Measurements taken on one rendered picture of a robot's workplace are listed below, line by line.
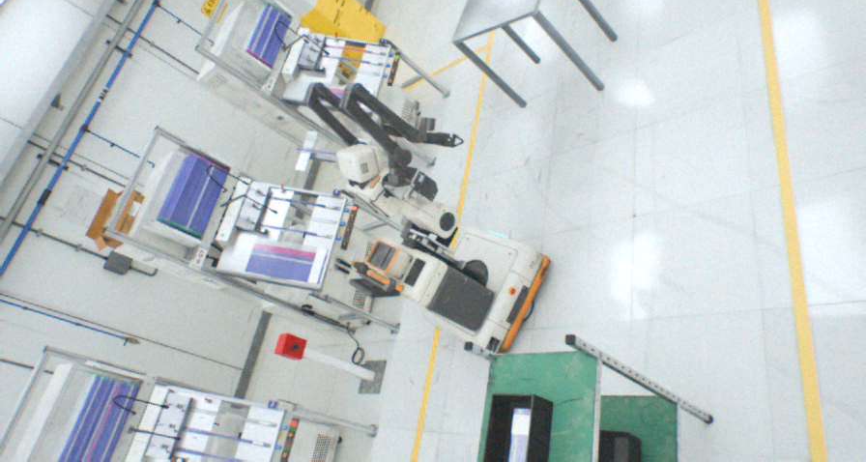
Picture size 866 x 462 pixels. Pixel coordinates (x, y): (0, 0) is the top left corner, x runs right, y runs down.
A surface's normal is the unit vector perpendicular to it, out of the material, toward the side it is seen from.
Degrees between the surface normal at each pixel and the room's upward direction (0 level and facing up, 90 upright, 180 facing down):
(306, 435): 90
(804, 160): 0
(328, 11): 90
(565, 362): 0
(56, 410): 90
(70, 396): 90
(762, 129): 0
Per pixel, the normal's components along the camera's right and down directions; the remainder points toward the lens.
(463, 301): 0.58, 0.19
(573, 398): -0.67, -0.44
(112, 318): 0.72, -0.20
